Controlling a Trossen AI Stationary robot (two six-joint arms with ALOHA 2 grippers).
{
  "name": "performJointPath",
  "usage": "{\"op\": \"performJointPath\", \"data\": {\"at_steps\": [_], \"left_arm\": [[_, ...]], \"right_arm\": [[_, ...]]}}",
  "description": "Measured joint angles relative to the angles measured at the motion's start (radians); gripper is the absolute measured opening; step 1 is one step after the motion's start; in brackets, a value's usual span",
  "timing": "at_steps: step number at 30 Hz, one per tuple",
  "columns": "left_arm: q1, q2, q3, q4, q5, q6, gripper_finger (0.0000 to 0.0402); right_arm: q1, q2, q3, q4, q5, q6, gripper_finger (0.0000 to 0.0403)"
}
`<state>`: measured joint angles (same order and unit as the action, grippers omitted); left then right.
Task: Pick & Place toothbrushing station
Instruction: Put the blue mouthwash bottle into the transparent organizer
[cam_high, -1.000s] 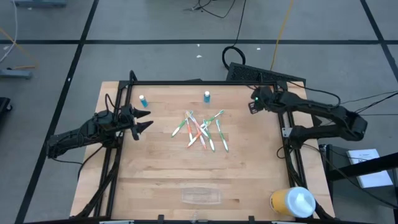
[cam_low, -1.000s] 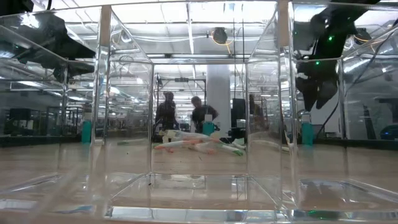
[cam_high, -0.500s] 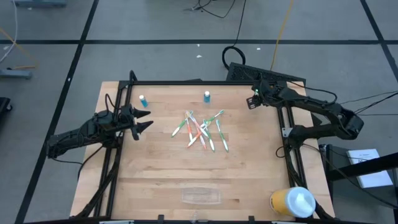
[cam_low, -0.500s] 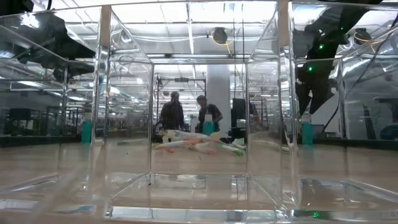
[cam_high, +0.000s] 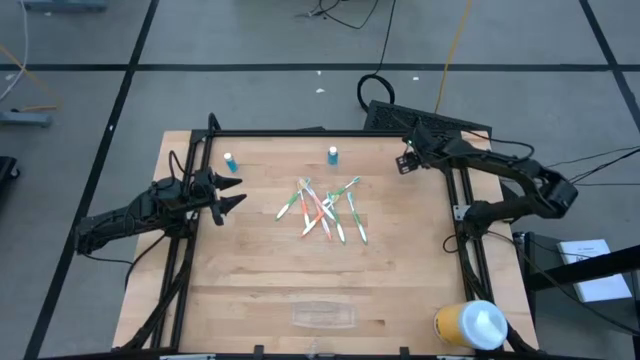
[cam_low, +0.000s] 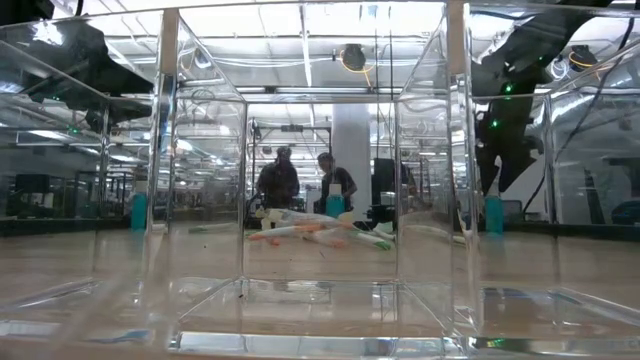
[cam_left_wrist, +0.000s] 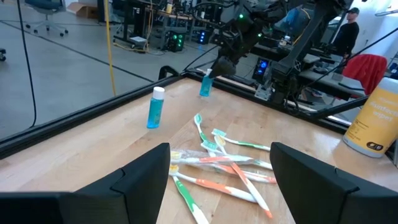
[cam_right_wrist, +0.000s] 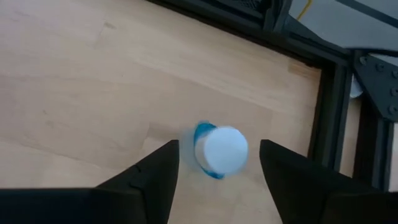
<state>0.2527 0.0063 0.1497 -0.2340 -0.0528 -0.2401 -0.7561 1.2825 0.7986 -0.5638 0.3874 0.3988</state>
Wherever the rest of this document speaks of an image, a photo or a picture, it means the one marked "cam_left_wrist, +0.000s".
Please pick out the wooden workbench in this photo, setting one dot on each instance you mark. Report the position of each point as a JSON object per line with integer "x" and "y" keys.
{"x": 174, "y": 15}

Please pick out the computer tower green lights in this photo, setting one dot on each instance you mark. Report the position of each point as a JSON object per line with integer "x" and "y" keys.
{"x": 175, "y": 41}

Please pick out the cardboard box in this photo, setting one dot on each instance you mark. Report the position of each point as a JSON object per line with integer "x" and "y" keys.
{"x": 82, "y": 10}

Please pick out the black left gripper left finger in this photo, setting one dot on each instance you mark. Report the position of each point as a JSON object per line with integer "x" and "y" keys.
{"x": 124, "y": 199}

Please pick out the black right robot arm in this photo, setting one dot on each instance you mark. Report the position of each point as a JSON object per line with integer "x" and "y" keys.
{"x": 306, "y": 37}

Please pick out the computer tower blue light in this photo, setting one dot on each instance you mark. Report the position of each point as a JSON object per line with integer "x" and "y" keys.
{"x": 203, "y": 36}

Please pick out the green and white toothbrush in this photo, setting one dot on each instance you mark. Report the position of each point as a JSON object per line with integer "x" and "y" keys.
{"x": 198, "y": 119}
{"x": 186, "y": 196}
{"x": 209, "y": 145}
{"x": 219, "y": 132}

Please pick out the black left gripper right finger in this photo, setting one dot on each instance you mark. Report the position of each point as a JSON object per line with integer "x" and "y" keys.
{"x": 326, "y": 199}

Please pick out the black caster wheel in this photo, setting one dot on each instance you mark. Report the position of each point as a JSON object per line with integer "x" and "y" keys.
{"x": 2, "y": 55}

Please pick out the red cloth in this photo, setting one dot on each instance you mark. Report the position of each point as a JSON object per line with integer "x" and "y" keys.
{"x": 367, "y": 71}

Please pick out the yellow wipes canister white lid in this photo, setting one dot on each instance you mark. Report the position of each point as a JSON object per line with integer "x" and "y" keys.
{"x": 370, "y": 121}

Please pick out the black perforated computer case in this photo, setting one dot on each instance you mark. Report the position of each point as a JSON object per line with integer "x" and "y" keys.
{"x": 261, "y": 70}

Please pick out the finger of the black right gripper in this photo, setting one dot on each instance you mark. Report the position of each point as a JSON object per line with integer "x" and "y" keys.
{"x": 230, "y": 67}
{"x": 219, "y": 69}

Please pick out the blue mouthwash bottle white cap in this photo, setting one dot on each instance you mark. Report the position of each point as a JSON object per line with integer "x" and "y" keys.
{"x": 155, "y": 109}
{"x": 206, "y": 87}

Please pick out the black standing desk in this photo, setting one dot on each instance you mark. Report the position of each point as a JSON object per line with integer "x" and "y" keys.
{"x": 126, "y": 18}

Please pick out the person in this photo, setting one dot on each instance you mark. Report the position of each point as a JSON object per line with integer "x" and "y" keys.
{"x": 346, "y": 34}

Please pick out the black aluminium table frame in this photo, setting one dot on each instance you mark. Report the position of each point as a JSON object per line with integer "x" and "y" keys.
{"x": 77, "y": 118}

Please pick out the blue office chair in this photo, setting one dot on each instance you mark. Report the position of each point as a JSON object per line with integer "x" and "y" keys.
{"x": 46, "y": 7}

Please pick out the white flat box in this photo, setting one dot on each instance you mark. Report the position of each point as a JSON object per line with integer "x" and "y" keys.
{"x": 138, "y": 40}

